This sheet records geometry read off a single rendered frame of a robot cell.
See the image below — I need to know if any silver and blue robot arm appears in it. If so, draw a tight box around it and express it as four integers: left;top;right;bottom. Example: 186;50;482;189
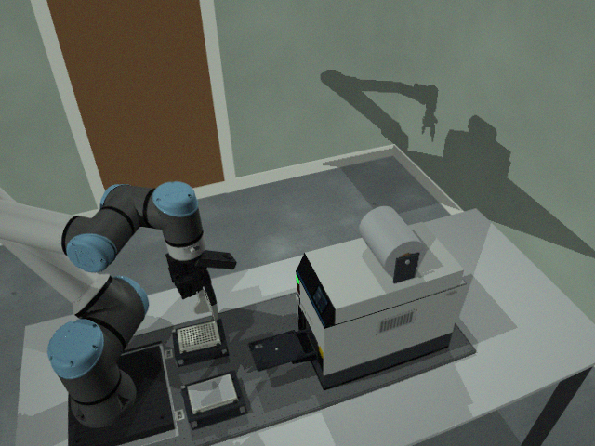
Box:
0;181;237;428

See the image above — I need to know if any grey cylinder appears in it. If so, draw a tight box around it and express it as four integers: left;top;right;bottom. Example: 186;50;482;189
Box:
359;206;426;276

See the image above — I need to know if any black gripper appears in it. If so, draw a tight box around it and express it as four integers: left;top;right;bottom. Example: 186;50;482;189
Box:
165;254;218;322

